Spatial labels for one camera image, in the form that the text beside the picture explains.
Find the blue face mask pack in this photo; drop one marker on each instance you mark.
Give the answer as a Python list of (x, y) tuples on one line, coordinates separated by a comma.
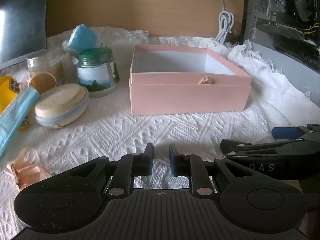
[(82, 36)]

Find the yellow round pouch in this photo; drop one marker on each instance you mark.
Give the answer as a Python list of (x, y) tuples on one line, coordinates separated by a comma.
[(5, 92)]

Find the green lid glass jar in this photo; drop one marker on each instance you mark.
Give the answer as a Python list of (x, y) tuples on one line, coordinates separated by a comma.
[(92, 77)]

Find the light blue face mask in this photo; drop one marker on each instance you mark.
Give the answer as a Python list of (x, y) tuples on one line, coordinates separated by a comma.
[(15, 120)]

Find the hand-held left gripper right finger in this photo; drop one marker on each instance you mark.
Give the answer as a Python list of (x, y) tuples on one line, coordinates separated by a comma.
[(172, 160)]

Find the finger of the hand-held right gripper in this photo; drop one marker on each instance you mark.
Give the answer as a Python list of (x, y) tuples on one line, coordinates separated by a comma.
[(285, 132), (237, 148)]

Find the beige round case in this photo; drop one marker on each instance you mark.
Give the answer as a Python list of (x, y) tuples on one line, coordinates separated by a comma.
[(60, 102)]

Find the pink ribbon bow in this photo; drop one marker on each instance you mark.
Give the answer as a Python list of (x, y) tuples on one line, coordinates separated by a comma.
[(25, 170)]

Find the white crocheted cloth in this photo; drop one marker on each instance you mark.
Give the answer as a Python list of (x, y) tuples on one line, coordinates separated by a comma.
[(100, 135)]

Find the dark monitor screen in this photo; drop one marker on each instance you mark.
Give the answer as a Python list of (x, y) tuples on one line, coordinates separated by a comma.
[(20, 17)]

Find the computer tower case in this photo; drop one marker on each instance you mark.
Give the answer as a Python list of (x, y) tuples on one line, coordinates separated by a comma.
[(275, 5)]

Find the pink cardboard box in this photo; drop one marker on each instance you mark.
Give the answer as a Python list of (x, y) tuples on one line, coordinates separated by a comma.
[(187, 97)]

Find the clear jar with beige label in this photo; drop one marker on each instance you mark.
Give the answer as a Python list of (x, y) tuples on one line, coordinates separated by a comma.
[(53, 68)]

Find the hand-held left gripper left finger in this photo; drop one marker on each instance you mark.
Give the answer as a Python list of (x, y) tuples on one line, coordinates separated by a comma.
[(149, 160)]

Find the cotton swabs pack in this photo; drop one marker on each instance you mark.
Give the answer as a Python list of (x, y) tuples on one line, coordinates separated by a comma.
[(69, 65)]

